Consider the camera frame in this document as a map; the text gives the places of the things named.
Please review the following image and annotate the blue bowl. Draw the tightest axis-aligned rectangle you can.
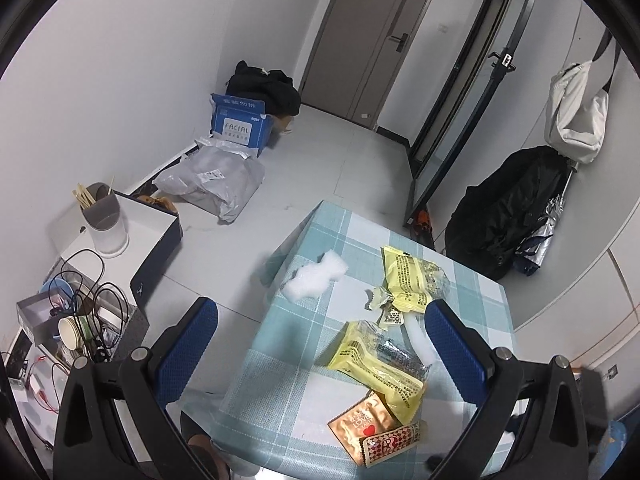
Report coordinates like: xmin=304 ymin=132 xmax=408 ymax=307
xmin=39 ymin=280 xmax=76 ymax=311

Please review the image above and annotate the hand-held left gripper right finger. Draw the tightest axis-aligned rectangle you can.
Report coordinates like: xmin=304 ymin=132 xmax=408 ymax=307
xmin=424 ymin=300 xmax=591 ymax=480

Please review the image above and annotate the yellow snack wrapper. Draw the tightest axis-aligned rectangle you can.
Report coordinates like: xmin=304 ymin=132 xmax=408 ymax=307
xmin=326 ymin=320 xmax=432 ymax=426
xmin=372 ymin=245 xmax=451 ymax=313

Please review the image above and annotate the bunch of wooden chopsticks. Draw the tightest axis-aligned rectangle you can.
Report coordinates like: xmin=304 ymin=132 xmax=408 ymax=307
xmin=72 ymin=176 xmax=116 ymax=209

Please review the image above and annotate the brown paper bag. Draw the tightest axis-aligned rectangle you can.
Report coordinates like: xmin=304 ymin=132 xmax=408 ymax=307
xmin=135 ymin=194 xmax=180 ymax=216

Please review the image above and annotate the dark framed glass door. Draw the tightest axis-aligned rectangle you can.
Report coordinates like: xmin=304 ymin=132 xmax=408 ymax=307
xmin=402 ymin=0 xmax=545 ymax=228

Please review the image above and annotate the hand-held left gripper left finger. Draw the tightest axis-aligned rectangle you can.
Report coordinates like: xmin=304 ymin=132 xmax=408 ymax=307
xmin=54 ymin=296 xmax=219 ymax=480

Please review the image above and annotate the brown room door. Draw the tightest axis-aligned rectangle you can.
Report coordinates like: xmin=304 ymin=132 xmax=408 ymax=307
xmin=300 ymin=0 xmax=445 ymax=133

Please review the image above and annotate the white foam strip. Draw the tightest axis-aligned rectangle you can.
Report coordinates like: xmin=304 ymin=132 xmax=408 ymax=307
xmin=402 ymin=310 xmax=438 ymax=366

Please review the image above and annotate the grey plastic mailer bag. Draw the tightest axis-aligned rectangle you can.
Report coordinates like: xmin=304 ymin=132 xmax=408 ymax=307
xmin=152 ymin=136 xmax=266 ymax=224

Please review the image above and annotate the grey storage box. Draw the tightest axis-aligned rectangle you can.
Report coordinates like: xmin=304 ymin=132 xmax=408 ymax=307
xmin=16 ymin=272 xmax=151 ymax=361

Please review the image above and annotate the teal checked tablecloth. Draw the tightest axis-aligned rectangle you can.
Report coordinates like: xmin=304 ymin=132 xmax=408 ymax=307
xmin=180 ymin=200 xmax=518 ymax=478

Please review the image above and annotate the white and navy box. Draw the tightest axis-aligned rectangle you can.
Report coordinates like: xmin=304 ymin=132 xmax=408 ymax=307
xmin=47 ymin=191 xmax=182 ymax=311

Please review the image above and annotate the black cable tangle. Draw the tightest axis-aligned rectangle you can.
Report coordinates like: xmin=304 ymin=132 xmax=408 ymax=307
xmin=47 ymin=250 xmax=133 ymax=361

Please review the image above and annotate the silver folded umbrella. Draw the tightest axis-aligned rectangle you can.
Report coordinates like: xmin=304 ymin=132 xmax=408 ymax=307
xmin=515 ymin=160 xmax=581 ymax=277

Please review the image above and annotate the brown heart print packet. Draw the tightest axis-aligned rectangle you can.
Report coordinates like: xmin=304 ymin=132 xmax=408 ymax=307
xmin=327 ymin=392 xmax=401 ymax=463

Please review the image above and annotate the black bag pile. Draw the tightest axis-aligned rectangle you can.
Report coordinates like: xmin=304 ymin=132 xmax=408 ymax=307
xmin=225 ymin=60 xmax=302 ymax=117

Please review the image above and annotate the black backpack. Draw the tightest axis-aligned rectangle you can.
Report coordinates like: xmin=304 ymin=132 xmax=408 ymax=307
xmin=444 ymin=146 xmax=571 ymax=281

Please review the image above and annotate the red patterned sachet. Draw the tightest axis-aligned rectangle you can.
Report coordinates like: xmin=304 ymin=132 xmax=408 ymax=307
xmin=361 ymin=421 xmax=422 ymax=468

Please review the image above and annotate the grey chopstick holder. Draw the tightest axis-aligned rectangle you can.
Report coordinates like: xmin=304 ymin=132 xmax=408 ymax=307
xmin=81 ymin=182 xmax=130 ymax=258

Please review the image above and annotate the blue cardboard box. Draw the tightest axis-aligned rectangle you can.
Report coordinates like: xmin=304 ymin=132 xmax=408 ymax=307
xmin=209 ymin=92 xmax=275 ymax=158

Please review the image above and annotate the white tote bag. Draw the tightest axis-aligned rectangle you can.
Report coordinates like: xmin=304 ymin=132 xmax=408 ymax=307
xmin=544 ymin=60 xmax=611 ymax=165

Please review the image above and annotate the paper cup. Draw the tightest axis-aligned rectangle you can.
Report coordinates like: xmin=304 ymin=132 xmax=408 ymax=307
xmin=57 ymin=315 xmax=93 ymax=353

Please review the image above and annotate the white foam block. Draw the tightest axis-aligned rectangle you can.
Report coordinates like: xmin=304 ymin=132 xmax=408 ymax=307
xmin=282 ymin=249 xmax=348 ymax=303

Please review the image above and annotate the red cable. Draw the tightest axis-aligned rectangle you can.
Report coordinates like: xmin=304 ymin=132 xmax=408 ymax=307
xmin=30 ymin=355 xmax=66 ymax=411

